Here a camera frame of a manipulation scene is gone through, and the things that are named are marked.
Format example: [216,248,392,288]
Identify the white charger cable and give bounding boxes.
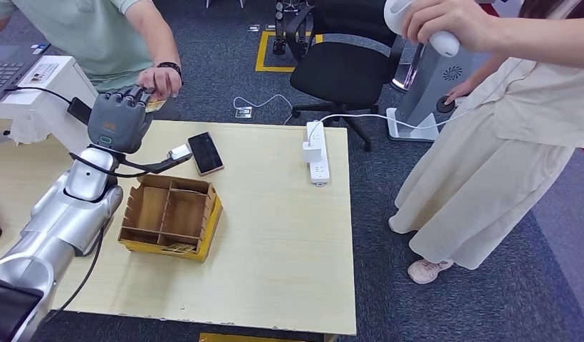
[308,105,467,143]

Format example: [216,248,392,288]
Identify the white power strip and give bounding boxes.
[305,120,332,188]

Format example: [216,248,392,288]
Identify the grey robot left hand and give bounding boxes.
[86,85,155,155]

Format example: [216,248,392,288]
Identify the yellow floor tape square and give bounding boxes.
[254,29,323,73]

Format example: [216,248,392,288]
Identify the dark grey laptop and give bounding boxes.
[0,41,51,103]

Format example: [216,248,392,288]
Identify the white handheld controller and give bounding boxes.
[383,0,462,58]

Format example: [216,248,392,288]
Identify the crumpled white tissue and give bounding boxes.
[8,114,51,146]

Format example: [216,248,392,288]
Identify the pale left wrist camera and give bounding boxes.
[167,143,194,162]

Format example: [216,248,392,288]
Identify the black power adapter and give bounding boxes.
[66,96,93,127]

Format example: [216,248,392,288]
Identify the person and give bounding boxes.
[0,0,184,121]
[387,0,584,286]

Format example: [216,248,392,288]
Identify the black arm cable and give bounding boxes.
[41,150,147,324]

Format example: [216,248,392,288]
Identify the white desk riser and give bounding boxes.
[0,55,102,155]

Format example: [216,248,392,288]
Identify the black phone pink case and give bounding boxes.
[187,131,226,177]

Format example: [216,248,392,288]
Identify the black robot legs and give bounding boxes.
[271,0,312,56]

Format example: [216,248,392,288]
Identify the person's left hand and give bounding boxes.
[136,66,183,101]
[400,0,503,53]

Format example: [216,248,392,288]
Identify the black round disc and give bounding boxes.
[435,95,457,114]

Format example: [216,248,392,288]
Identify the person's right hand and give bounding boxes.
[445,80,477,105]

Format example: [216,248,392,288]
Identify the white plug charger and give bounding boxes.
[301,140,323,165]

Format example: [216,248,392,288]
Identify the white printed label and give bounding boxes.
[24,62,61,87]

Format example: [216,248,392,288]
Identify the wooden divider box yellow base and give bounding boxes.
[117,173,224,264]

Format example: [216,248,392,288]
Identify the white floor cable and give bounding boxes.
[231,93,294,127]

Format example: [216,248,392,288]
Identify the black camera bracket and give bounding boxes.
[117,155,189,175]

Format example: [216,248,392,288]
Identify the black wristwatch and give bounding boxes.
[156,61,184,86]

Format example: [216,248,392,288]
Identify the black office chair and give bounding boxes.
[284,0,409,153]

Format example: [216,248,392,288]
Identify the black adapter cable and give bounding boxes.
[3,85,73,105]

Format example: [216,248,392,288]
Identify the pale pink shoe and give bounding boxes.
[407,258,455,286]

